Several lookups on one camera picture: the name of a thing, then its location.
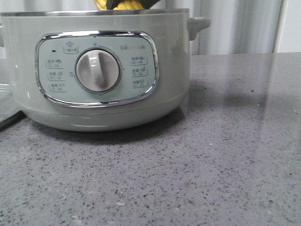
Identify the grey round control knob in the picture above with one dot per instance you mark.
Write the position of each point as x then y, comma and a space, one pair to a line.
97, 70

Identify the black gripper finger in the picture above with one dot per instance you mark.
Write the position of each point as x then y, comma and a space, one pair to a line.
148, 3

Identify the yellow corn cob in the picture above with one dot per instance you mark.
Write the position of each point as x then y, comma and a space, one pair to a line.
118, 4

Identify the white pleated curtain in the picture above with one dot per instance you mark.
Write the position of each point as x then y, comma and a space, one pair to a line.
244, 26

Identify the glass pot lid steel rim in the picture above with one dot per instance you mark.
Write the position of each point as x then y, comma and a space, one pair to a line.
9, 111

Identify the pale green electric cooking pot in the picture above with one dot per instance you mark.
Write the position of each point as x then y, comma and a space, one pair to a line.
152, 47

